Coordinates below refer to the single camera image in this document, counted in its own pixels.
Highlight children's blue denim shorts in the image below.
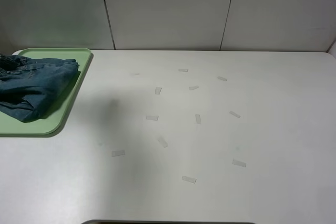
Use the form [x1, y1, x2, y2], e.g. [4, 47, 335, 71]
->
[1, 55, 79, 123]

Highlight clear tape piece under shorts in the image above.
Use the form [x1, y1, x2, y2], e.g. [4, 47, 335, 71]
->
[195, 114, 201, 124]

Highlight green plastic tray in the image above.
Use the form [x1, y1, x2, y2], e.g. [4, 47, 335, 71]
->
[1, 48, 93, 137]

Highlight clear tape piece upright centre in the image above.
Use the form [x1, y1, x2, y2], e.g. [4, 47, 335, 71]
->
[155, 87, 162, 95]

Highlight clear tape piece curled centre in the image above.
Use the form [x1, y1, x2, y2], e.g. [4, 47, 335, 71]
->
[188, 86, 199, 90]

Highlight clear tape piece tilted middle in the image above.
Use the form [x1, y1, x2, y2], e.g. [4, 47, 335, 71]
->
[158, 137, 168, 148]

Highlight clear tape piece lower left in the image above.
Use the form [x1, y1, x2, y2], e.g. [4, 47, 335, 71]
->
[111, 150, 125, 157]

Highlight clear tape piece bottom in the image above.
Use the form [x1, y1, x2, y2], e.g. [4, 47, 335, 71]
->
[182, 176, 197, 184]

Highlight clear tape piece lower right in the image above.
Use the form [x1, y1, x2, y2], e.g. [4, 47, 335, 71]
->
[232, 159, 247, 167]

